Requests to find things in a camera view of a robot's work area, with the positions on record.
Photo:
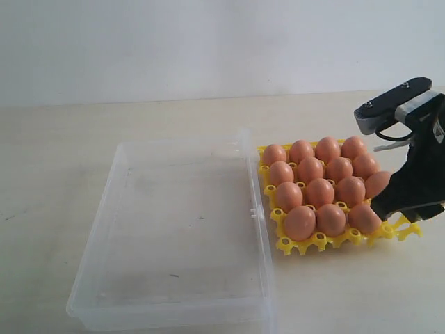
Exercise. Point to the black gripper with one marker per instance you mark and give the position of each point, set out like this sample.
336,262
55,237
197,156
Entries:
417,188

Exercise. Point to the brown egg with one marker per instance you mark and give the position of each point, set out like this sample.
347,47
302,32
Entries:
310,168
338,168
280,172
327,149
330,220
288,196
319,192
376,183
363,218
300,223
353,147
300,150
365,165
273,153
351,190

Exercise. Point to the yellow plastic egg tray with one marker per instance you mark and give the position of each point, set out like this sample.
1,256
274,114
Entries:
400,230

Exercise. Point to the clear plastic container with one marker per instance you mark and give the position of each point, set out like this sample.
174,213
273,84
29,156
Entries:
179,241

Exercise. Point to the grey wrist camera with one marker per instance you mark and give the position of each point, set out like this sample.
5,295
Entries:
377,111

